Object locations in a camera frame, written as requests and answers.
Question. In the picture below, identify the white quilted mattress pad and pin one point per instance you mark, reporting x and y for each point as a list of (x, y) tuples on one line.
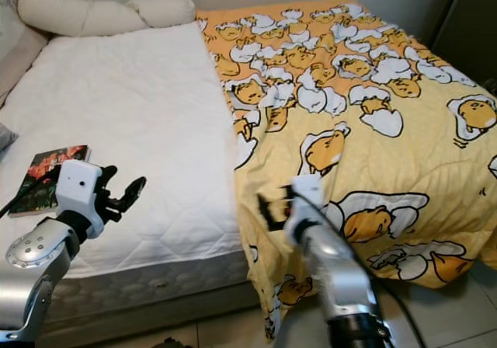
[(140, 107)]

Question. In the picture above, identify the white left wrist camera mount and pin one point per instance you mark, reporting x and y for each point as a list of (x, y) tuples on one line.
[(81, 189)]

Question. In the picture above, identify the grey mattress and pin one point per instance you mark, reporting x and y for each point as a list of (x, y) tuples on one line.
[(163, 278)]

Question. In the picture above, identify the grey little bear pillow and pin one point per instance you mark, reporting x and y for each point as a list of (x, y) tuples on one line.
[(6, 137)]

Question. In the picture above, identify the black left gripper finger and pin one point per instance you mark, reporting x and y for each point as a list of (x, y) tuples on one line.
[(121, 207), (133, 189)]

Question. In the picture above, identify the yellow cartoon egg blanket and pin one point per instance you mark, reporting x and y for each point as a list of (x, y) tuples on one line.
[(357, 76)]

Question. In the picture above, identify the beige knot pillow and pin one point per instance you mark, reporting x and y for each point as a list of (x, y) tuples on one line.
[(70, 14)]

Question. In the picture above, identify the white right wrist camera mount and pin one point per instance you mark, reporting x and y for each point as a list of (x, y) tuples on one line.
[(307, 204)]

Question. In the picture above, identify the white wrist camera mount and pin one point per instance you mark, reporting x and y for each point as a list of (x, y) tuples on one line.
[(81, 189), (307, 204)]

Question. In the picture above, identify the dark printed paperback book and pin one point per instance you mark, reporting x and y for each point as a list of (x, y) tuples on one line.
[(46, 169)]

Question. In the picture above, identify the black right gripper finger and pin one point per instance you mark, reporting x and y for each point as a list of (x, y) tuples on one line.
[(268, 207), (273, 224)]

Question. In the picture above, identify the dark wardrobe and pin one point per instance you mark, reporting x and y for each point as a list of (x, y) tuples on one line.
[(470, 22)]

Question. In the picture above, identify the grey bed base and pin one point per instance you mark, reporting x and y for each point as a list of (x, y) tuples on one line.
[(163, 321)]

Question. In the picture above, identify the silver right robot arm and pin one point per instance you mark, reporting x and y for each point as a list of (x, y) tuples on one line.
[(342, 286)]

